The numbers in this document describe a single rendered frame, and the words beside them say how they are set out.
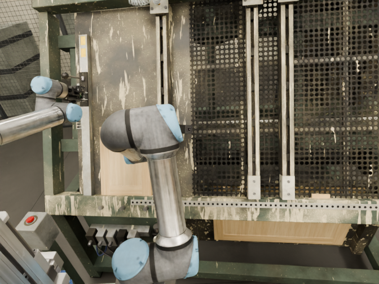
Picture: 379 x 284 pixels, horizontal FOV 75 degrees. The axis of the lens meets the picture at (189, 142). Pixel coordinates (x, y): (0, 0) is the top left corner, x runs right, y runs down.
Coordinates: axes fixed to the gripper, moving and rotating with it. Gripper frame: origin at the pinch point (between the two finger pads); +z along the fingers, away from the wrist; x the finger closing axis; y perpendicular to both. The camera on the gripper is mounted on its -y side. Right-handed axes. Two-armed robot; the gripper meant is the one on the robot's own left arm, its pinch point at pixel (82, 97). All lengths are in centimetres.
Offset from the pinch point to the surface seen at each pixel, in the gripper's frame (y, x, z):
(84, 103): -2.6, -2.7, 7.1
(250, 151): 91, -32, 5
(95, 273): -24, -129, 50
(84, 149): -4.1, -29.5, 8.1
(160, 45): 44, 28, 6
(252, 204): 92, -60, 7
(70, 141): -18.0, -24.8, 15.6
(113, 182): 12, -50, 11
